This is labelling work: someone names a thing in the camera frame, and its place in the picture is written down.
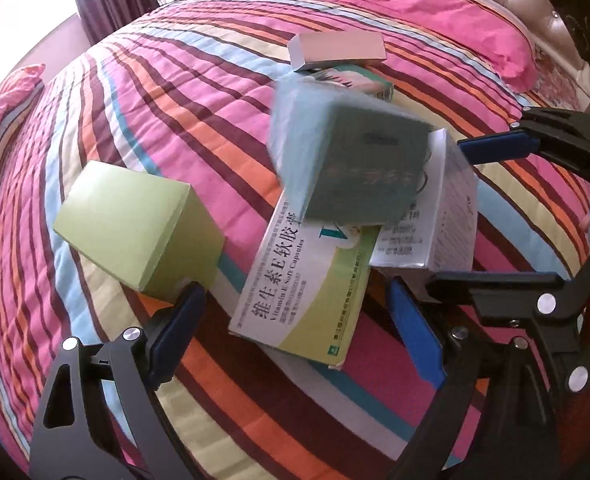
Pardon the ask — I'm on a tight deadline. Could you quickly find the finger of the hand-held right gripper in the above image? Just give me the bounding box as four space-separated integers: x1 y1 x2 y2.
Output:
456 106 590 183
424 237 590 397

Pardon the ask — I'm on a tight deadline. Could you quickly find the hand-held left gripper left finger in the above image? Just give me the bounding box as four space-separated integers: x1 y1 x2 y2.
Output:
28 282 208 480

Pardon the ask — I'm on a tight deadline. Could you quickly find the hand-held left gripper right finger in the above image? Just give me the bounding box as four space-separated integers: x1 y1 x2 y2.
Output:
385 276 560 480

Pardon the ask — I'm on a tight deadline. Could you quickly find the white printed cardboard box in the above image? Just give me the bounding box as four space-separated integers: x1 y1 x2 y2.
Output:
370 128 479 273

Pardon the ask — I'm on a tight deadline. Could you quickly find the large green cardboard box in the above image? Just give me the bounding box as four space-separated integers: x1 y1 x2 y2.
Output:
52 160 226 303

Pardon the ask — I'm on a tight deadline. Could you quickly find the white and green medicine box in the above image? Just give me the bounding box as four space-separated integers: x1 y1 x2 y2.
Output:
227 192 381 371

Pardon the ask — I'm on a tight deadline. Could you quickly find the teal cardboard box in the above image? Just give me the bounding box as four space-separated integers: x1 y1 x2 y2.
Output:
266 74 433 226

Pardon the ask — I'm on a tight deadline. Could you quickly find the floral bed sheet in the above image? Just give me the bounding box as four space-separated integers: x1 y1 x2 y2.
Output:
515 45 590 111

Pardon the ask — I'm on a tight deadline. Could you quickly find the teal patterned white box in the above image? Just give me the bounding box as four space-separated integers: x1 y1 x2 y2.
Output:
307 62 395 103

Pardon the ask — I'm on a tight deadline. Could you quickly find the large pink pillow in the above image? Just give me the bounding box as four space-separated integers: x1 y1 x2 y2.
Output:
260 0 536 92

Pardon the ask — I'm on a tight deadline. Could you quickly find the flat pink cardboard box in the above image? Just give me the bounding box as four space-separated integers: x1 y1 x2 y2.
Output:
288 30 387 72

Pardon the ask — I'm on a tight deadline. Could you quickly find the colourful striped bedspread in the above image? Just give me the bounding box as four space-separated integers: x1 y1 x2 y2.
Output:
0 0 590 480

